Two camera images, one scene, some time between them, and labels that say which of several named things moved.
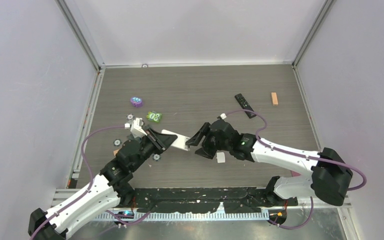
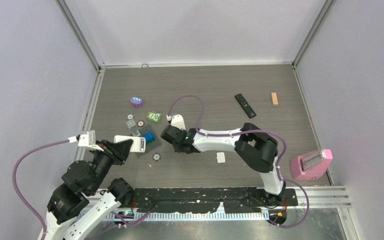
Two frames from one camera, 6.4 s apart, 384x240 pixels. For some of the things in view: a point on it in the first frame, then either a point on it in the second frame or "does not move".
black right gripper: x=205 y=151 to x=177 y=149
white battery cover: x=220 y=157 does not move
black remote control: x=245 y=105 does not move
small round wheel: x=156 y=157 does not move
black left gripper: x=161 y=141 to x=118 y=151
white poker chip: x=130 y=116 does not move
